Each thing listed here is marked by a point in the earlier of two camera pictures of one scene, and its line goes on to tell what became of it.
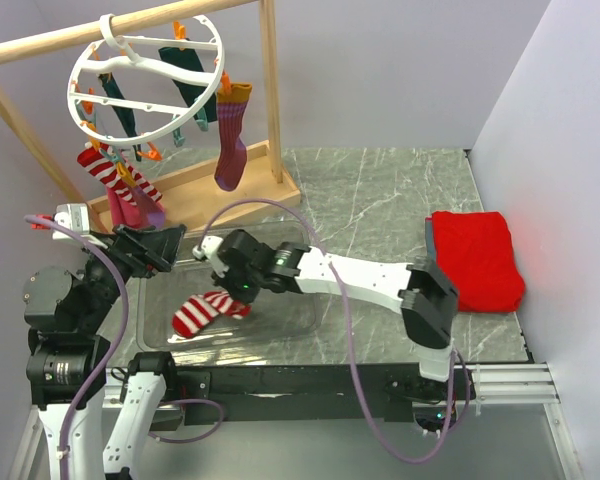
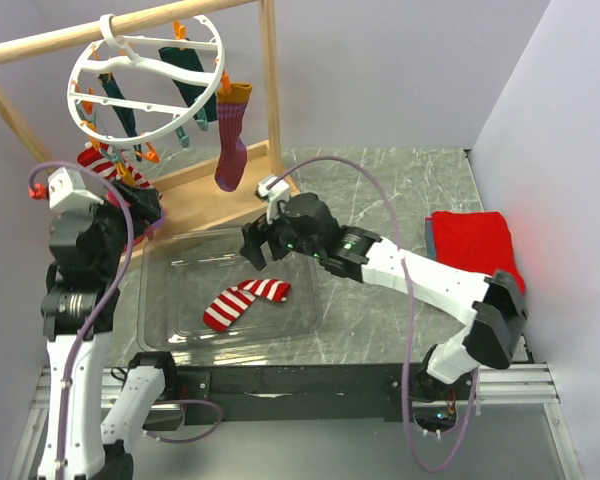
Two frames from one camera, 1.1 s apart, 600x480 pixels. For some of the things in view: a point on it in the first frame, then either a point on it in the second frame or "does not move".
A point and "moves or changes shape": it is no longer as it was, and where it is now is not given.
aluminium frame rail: x=513 y=383 does not move
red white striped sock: x=201 y=309 moves or changes shape
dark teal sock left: x=124 y=113 does not move
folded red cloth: x=475 y=253 does not move
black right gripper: x=227 y=282 → x=256 y=234
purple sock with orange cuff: x=233 y=160 does not move
